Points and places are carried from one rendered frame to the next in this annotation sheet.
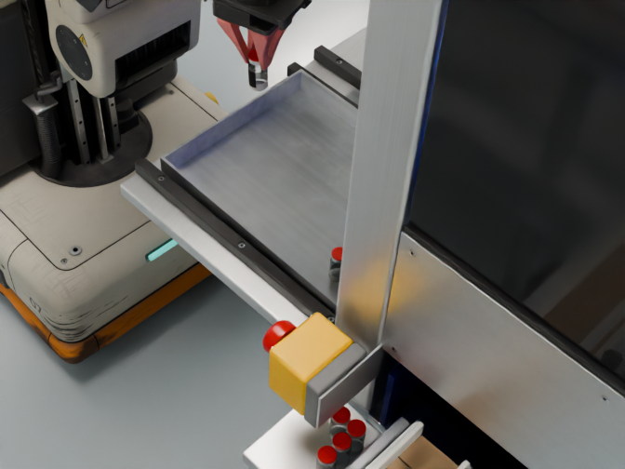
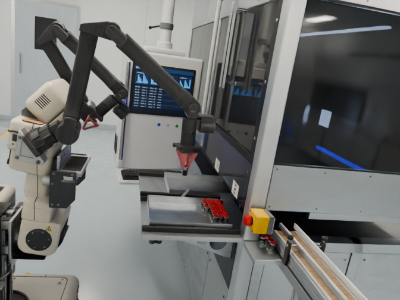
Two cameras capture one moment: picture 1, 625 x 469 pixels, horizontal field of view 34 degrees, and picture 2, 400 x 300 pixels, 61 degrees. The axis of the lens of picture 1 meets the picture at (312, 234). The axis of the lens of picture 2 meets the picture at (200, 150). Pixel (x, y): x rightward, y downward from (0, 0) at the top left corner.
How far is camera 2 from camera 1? 1.16 m
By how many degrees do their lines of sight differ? 56
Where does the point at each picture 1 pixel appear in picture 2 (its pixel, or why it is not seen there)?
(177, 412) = not seen: outside the picture
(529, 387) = (308, 185)
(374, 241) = (265, 173)
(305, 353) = (261, 213)
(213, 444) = not seen: outside the picture
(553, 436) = (314, 194)
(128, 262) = not seen: outside the picture
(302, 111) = (155, 204)
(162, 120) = (21, 287)
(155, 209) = (159, 235)
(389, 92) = (273, 127)
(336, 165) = (180, 209)
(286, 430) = (253, 252)
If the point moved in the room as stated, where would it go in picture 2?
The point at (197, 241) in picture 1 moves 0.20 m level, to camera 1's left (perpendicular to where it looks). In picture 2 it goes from (179, 235) to (141, 253)
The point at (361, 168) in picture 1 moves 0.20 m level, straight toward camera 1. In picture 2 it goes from (263, 153) to (314, 169)
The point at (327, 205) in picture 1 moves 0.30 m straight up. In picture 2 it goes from (191, 216) to (200, 150)
